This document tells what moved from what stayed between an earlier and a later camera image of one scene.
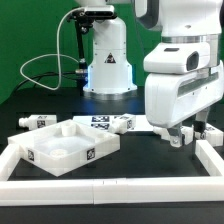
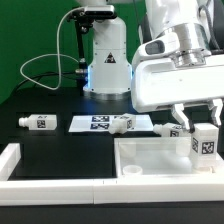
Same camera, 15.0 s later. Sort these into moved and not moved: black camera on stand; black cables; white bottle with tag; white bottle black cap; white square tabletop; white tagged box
Moved: white tagged box; white square tabletop
Not moved: black camera on stand; white bottle black cap; black cables; white bottle with tag
